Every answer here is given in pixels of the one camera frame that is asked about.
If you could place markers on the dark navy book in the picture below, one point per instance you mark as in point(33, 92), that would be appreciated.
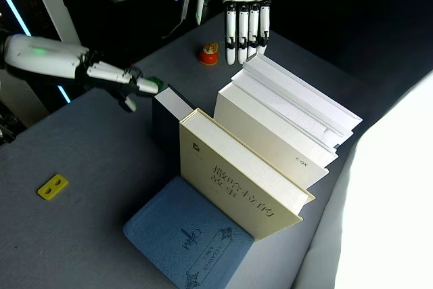
point(165, 126)

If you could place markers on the cyan light strip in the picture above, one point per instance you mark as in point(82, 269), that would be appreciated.
point(15, 8)

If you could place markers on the grey book with gold label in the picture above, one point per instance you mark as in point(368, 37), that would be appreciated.
point(257, 133)

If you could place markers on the white book with black band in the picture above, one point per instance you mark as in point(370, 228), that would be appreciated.
point(304, 96)

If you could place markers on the yellow block with two holes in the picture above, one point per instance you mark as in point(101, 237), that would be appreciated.
point(52, 187)

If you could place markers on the grey table cloth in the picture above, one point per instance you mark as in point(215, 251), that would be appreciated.
point(84, 153)

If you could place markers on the small green block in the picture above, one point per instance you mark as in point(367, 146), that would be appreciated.
point(160, 82)

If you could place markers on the orange toy with cream top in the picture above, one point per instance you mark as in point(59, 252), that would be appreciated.
point(207, 56)

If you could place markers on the cream paperback book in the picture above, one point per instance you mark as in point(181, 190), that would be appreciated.
point(216, 180)

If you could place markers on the white metal post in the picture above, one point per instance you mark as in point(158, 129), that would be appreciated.
point(54, 1)

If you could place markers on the blue notebook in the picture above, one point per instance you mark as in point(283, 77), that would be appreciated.
point(176, 228)

